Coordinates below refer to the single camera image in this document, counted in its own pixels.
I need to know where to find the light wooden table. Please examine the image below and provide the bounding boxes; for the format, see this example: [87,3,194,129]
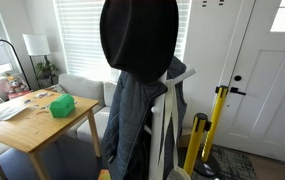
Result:
[0,88,102,180]

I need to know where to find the white entry door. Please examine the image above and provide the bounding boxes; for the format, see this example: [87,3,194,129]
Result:
[211,0,285,164]

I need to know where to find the brown cardboard box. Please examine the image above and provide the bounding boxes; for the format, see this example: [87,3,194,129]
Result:
[177,128,194,150]

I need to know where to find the pink plush toy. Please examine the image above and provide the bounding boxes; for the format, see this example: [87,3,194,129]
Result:
[0,78,12,98]

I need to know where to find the orange block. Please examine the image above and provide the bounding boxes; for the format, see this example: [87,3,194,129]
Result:
[97,169,112,180]

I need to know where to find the Christmas Santa print cloth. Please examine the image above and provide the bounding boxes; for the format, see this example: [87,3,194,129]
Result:
[45,84,66,95]

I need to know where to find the white paper towel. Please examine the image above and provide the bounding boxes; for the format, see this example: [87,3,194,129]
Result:
[0,105,28,122]

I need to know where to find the short yellow stanchion post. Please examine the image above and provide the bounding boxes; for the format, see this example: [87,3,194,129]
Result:
[182,112,212,178]

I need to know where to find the cream tote bag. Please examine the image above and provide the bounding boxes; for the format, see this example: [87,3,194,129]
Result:
[156,79,192,180]

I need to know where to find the light grey sofa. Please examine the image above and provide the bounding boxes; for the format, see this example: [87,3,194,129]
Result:
[57,73,118,144]

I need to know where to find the red flat box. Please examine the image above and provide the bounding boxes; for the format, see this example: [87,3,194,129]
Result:
[7,90,32,100]

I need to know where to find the white coat rack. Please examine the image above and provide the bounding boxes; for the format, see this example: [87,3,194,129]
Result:
[143,68,197,180]

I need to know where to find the white shade floor lamp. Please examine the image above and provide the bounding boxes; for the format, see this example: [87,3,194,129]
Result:
[22,33,55,90]

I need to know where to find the white window blinds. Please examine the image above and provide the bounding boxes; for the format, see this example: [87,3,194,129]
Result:
[53,0,193,83]

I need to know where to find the black hat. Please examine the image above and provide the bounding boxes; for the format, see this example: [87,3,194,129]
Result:
[99,0,180,84]

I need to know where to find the grey patterned doormat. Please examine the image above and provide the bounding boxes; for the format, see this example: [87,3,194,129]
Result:
[178,144,258,180]

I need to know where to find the green potted plant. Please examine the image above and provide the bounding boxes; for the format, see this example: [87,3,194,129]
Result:
[34,59,60,81]

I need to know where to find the tall yellow stanchion post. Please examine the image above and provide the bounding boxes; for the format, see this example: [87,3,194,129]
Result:
[193,84,230,178]

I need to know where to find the black door handle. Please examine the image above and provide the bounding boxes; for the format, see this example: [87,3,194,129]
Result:
[229,86,247,97]

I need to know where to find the cat plush toy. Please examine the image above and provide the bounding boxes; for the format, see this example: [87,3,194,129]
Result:
[7,75,28,94]

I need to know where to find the green house-shaped box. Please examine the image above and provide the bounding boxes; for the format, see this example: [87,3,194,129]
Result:
[49,93,76,119]

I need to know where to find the blue-grey quilted jacket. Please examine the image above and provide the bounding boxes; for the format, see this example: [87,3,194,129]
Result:
[100,56,188,180]

